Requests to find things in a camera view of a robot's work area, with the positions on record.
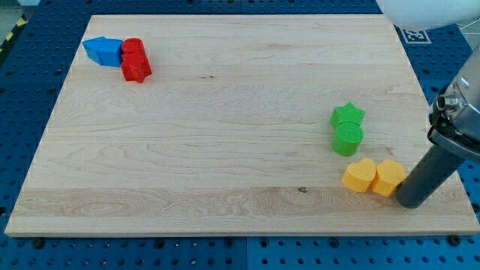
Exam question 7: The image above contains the yellow heart block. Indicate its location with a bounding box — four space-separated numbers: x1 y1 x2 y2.
341 157 377 193

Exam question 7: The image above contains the yellow hexagon block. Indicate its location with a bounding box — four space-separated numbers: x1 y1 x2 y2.
371 160 407 197

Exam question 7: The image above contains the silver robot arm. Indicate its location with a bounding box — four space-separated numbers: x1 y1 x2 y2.
427 48 479 163

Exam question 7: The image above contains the wooden board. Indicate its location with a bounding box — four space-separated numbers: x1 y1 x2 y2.
5 15 479 237

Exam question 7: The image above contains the green cylinder block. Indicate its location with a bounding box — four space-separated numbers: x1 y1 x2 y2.
331 122 364 157

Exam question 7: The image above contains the green star block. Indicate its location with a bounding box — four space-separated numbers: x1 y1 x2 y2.
330 102 366 128

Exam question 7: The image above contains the red star block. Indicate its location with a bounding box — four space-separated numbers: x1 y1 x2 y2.
121 52 152 83

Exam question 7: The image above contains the red cylinder block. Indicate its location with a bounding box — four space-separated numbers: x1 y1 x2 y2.
121 37 146 56

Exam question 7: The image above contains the blue cube block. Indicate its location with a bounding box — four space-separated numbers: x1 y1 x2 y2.
98 38 122 68

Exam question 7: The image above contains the blue triangle block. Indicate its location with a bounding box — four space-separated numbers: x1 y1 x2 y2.
82 36 106 65

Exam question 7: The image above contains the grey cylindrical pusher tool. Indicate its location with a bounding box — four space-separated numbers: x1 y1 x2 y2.
394 145 464 209

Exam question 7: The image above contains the white fiducial marker tag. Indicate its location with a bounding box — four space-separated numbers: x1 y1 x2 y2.
400 28 431 44

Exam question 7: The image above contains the white dome object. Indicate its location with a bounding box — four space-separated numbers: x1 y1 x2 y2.
376 0 479 31

